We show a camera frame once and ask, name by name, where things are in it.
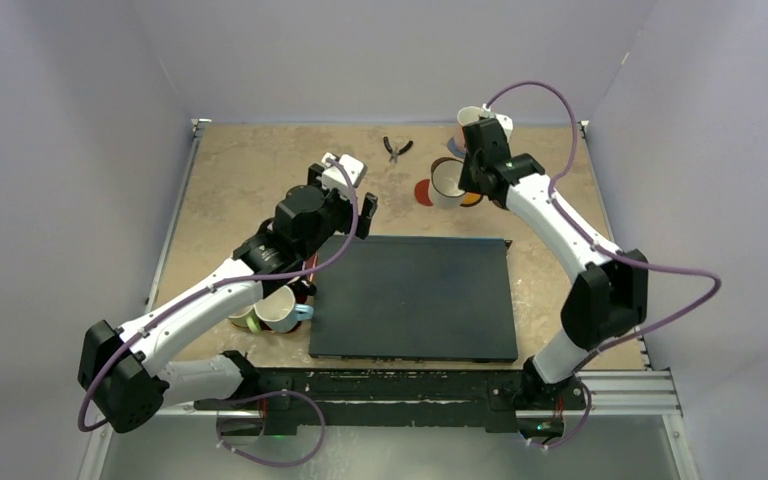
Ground pink handled white mug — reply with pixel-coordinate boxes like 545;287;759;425
453;106;496;152

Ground purple cable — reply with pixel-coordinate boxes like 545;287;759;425
77;157;361;467
483;80;723;452

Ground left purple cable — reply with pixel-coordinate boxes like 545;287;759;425
77;157;361;467

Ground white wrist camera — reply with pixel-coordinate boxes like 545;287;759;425
320;152;368;198
479;104;514;141

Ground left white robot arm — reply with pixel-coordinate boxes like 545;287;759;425
77;153;377;433

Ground orange smiley coaster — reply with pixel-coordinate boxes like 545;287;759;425
460;193;484;208

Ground black pliers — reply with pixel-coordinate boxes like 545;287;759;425
382;136;414;164

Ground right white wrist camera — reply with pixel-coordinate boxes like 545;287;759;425
479;104;514;141

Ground red apple coaster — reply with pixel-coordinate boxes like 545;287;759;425
414;178;433;207

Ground green handled white mug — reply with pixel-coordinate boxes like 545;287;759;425
227;306;263;333

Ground dark rectangular board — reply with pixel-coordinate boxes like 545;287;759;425
308;235;519;363

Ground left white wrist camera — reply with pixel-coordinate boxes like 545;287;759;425
320;152;368;198

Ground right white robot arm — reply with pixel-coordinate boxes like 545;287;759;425
459;118;648;407

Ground red tray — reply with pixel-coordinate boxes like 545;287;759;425
304;251;319;284

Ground grey white mug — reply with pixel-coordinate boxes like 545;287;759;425
428;157;466;209

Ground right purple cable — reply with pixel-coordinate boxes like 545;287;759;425
483;80;723;452

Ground black handled white mug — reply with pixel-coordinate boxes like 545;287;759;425
289;279;317;303

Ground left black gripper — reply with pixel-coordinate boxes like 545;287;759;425
297;165;374;261

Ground blue grey coaster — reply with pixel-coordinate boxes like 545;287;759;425
447;137;465;159

